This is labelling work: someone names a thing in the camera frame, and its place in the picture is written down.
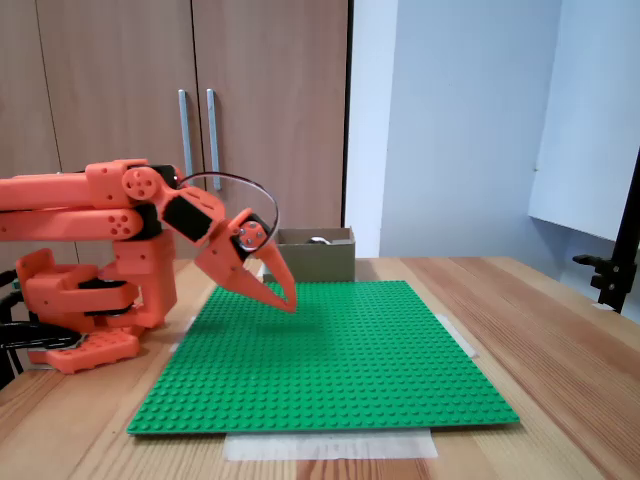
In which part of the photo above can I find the open cardboard box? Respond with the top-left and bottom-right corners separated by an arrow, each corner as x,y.
259,227 -> 357,284

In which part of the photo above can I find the wide masking tape strip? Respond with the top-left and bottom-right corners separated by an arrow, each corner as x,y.
223,430 -> 439,462

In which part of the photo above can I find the brown wooden cabinet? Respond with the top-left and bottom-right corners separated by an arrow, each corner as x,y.
0,0 -> 351,261

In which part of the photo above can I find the white wall panel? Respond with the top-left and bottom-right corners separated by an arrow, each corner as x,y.
527,0 -> 640,244

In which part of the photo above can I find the grey metal cabinet handle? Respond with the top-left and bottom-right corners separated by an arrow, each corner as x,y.
178,89 -> 195,177
206,88 -> 223,191

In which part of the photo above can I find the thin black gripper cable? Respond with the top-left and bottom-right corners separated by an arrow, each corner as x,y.
174,171 -> 279,237

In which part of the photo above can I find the green studded baseplate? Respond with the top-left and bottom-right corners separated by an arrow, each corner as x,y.
125,279 -> 521,437

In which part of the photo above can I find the black camera stand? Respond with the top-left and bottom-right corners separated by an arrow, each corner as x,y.
572,144 -> 640,315

